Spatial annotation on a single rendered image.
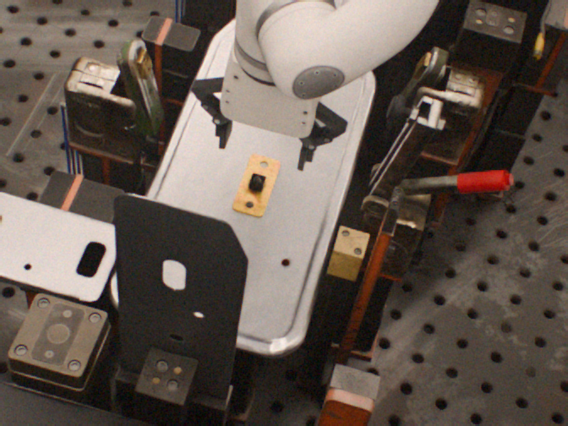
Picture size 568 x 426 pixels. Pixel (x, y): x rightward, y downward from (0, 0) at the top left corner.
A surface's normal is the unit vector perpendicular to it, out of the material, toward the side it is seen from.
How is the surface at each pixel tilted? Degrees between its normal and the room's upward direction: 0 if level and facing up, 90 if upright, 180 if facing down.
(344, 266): 90
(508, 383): 0
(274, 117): 94
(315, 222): 0
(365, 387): 0
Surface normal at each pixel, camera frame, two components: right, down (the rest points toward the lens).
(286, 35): -0.52, -0.27
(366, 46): 0.26, 0.69
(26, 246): 0.11, -0.54
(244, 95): -0.34, 0.78
